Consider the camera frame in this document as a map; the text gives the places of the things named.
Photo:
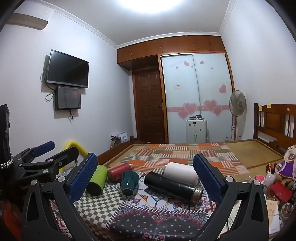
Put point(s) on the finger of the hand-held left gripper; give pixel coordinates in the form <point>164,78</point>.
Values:
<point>67,156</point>
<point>44,147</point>

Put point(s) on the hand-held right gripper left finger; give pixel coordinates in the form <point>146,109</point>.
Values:
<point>83,176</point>

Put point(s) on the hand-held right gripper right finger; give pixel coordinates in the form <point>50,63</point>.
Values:
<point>207,179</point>

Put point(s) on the green cup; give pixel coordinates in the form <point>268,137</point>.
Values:
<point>96,179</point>

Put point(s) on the white cup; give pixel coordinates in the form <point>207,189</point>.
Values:
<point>180,170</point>

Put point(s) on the black thermos cup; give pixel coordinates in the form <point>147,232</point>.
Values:
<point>172,183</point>

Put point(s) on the red cup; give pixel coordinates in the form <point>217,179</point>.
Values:
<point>119,172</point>

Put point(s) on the teal faceted cup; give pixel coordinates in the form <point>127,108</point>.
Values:
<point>129,183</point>

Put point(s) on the yellow foam tube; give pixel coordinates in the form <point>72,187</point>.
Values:
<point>77,147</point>

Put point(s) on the striped patchwork blanket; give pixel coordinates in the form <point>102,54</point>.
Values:
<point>175,154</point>

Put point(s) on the wooden bed footboard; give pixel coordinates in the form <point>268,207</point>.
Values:
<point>115,150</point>

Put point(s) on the small white cabinet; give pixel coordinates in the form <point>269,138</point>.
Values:
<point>196,132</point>

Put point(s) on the pink round container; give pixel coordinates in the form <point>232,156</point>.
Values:
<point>259,180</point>

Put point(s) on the pile of clothes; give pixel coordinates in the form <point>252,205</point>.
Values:
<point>120,138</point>

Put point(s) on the small white bottle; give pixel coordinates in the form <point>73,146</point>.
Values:
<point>270,178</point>

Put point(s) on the printed blanket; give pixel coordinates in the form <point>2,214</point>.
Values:
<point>150,215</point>

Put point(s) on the white paper sheet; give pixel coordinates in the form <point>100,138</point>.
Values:
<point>272,213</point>

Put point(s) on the red box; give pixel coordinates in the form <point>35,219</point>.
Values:
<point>281,191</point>

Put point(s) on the orange cloth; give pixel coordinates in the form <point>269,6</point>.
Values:
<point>9,214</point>

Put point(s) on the standing fan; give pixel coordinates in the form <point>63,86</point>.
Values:
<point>237,102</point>

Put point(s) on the purple plush doll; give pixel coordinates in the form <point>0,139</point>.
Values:
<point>290,160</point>

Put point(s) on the wooden bed headboard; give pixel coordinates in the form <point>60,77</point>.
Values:
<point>275,122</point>

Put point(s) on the brown wooden door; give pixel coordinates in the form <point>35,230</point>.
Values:
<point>149,104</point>

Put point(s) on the wooden wardrobe with glass doors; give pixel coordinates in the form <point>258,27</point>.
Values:
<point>180,81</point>

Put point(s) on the ceiling light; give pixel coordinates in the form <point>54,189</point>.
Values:
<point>173,5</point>

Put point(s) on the small wall monitor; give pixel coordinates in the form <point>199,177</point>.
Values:
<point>68,97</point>

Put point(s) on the wall television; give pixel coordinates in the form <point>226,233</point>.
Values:
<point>68,68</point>

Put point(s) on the wall air conditioner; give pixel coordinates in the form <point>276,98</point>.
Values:
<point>30,22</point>

